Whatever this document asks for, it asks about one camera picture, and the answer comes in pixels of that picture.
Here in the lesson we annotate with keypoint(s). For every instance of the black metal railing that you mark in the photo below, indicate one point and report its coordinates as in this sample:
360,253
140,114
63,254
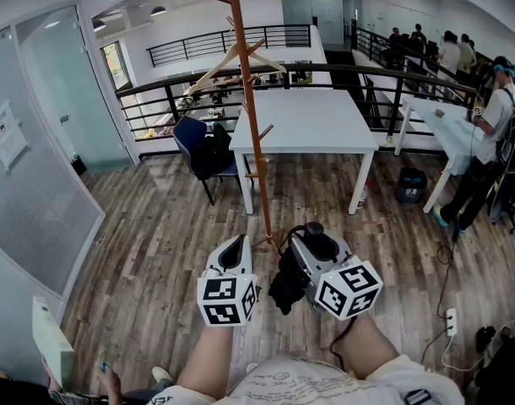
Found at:
283,27
316,67

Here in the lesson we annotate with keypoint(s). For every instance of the person's left forearm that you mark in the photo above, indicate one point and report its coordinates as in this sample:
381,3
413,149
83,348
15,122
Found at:
209,361

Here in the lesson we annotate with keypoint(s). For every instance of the black bag on chair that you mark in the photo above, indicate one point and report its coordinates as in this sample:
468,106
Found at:
211,154

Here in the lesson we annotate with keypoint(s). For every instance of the large black bag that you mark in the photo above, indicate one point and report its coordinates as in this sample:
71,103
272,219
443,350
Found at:
506,369

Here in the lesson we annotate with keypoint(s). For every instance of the black dome pendant lamp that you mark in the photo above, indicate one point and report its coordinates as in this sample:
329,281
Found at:
99,25
158,11

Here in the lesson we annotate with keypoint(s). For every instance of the person's right forearm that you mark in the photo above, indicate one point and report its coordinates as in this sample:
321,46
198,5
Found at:
367,348

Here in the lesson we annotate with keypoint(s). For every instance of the long white table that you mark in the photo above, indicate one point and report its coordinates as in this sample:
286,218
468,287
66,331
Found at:
447,129

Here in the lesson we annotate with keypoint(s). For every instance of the black and teal floor bag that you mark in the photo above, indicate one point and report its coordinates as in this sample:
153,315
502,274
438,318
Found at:
411,186

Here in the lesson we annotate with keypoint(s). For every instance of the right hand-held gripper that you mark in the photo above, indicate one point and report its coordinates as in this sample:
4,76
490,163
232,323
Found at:
346,289

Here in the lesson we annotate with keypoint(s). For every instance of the light wooden clothes hanger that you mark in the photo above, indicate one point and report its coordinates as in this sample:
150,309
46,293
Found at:
194,87

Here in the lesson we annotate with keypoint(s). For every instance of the small black trash bin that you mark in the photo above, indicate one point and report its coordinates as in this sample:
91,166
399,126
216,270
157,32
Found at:
78,165

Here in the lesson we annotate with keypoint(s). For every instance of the person's white printed shirt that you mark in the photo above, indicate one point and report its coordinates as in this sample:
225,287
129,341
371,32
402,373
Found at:
304,386

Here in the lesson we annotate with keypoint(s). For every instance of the white shoe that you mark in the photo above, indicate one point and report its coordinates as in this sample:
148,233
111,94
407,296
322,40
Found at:
161,374

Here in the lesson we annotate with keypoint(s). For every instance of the white paper notice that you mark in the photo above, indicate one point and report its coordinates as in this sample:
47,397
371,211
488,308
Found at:
6,135

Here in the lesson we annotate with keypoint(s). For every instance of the white flat box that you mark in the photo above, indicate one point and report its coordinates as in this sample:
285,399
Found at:
50,344

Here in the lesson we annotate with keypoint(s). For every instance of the large white square table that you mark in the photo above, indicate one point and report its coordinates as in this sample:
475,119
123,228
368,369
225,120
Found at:
304,120

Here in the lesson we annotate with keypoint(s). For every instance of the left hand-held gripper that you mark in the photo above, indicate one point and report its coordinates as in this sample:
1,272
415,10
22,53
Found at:
223,302

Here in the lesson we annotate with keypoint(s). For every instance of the window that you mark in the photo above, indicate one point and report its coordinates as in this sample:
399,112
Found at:
116,66

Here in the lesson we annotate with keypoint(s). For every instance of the frosted glass door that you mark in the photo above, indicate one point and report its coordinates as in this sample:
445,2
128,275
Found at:
67,91

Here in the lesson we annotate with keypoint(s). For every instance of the brown wooden coat rack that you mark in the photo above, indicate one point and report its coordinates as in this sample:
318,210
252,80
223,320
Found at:
251,112

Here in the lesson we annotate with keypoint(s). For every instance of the grey double door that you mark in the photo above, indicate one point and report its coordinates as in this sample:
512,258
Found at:
312,19

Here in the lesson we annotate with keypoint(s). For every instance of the white power strip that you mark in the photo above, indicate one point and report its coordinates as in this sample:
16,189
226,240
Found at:
451,321

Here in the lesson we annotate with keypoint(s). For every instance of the blue chair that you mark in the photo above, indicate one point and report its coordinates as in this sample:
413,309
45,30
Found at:
185,135

